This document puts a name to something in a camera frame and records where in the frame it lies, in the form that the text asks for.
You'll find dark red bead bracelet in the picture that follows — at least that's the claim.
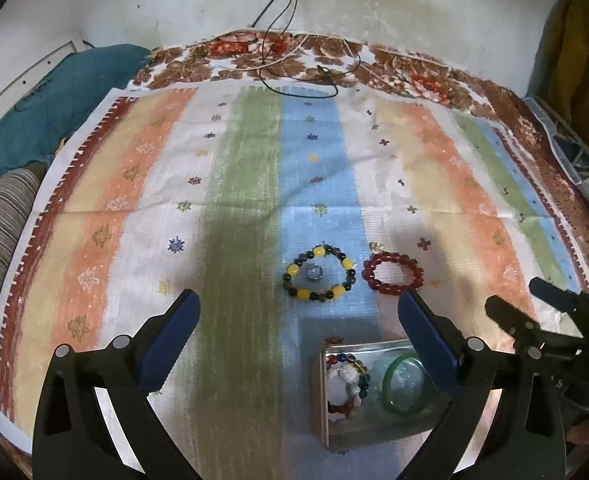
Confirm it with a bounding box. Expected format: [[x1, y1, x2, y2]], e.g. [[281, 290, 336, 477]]
[[362, 252, 425, 292]]

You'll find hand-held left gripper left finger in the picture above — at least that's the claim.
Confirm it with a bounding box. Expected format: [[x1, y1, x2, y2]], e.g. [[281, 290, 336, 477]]
[[31, 288, 201, 480]]

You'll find yellow hanging cloth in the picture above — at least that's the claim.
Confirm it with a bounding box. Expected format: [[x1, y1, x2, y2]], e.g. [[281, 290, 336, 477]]
[[543, 0, 589, 127]]

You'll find multicolour bead bracelet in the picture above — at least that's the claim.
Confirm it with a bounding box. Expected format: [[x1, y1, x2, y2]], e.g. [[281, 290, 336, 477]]
[[326, 352, 373, 397]]

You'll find white bead bracelet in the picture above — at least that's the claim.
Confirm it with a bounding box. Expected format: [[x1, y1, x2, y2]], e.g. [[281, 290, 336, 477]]
[[326, 365, 365, 413]]

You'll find clear plastic tray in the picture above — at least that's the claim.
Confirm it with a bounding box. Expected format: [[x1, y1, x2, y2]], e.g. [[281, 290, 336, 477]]
[[319, 337, 448, 454]]

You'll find metal wire rack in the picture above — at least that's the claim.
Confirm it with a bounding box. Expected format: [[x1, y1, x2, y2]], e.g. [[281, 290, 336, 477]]
[[523, 94, 589, 222]]

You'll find striped colourful mat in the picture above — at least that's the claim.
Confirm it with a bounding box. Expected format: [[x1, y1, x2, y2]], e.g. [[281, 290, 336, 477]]
[[0, 82, 589, 480]]

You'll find white bed headboard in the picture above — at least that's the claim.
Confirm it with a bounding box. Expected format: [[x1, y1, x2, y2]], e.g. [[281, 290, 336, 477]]
[[0, 37, 83, 142]]

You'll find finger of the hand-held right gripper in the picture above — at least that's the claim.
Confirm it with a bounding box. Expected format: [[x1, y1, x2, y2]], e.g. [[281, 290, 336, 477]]
[[529, 277, 583, 312], [485, 295, 543, 346]]

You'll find yellow and black bead bracelet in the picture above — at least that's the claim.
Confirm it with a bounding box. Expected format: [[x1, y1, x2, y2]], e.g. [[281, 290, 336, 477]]
[[282, 244, 357, 302]]

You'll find teal pillow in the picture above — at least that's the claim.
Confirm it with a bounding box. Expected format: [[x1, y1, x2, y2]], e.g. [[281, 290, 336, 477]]
[[0, 43, 151, 179]]

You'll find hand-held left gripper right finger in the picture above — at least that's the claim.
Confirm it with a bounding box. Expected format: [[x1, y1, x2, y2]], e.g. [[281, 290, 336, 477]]
[[397, 290, 569, 480]]

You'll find small orange red bead bracelet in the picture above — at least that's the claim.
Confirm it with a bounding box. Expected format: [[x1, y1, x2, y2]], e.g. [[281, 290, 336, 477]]
[[326, 395, 363, 419]]

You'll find green jade bangle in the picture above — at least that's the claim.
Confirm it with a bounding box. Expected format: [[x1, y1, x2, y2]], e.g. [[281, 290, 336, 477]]
[[381, 352, 433, 416]]

